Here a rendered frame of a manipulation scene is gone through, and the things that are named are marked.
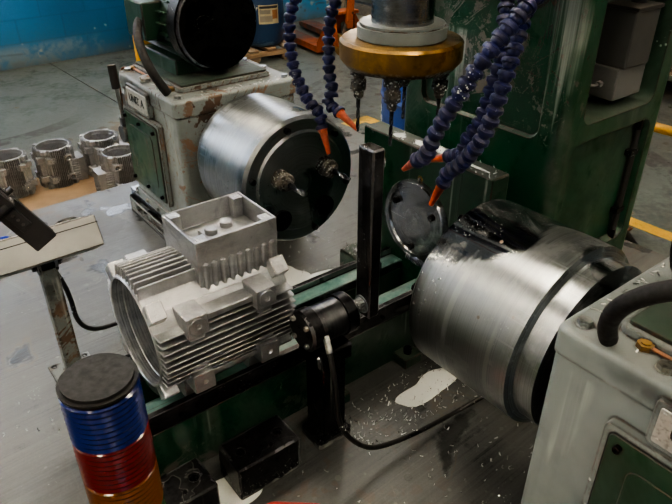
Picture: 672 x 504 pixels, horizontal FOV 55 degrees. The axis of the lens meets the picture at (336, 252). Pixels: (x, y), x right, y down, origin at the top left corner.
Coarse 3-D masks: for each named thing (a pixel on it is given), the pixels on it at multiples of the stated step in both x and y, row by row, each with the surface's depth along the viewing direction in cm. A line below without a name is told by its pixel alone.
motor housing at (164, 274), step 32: (160, 256) 85; (128, 288) 81; (160, 288) 81; (192, 288) 83; (224, 288) 85; (288, 288) 88; (128, 320) 93; (224, 320) 84; (256, 320) 86; (288, 320) 90; (160, 352) 79; (192, 352) 82; (224, 352) 85; (256, 352) 89
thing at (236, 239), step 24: (168, 216) 86; (192, 216) 90; (216, 216) 92; (240, 216) 93; (168, 240) 88; (192, 240) 81; (216, 240) 82; (240, 240) 84; (264, 240) 87; (192, 264) 83; (216, 264) 83; (240, 264) 85; (264, 264) 88
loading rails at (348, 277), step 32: (384, 256) 122; (320, 288) 112; (352, 288) 115; (384, 288) 120; (384, 320) 107; (288, 352) 96; (352, 352) 105; (384, 352) 111; (416, 352) 112; (224, 384) 90; (256, 384) 94; (288, 384) 99; (160, 416) 85; (192, 416) 89; (224, 416) 93; (256, 416) 97; (160, 448) 88; (192, 448) 92
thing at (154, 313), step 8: (280, 256) 88; (112, 264) 86; (272, 264) 87; (280, 264) 88; (112, 272) 86; (272, 272) 88; (280, 272) 87; (152, 304) 78; (160, 304) 79; (144, 312) 79; (152, 312) 78; (160, 312) 78; (152, 320) 78; (160, 320) 78; (288, 336) 94; (280, 344) 93; (128, 352) 93; (160, 384) 84; (160, 392) 85; (168, 392) 84; (176, 392) 85
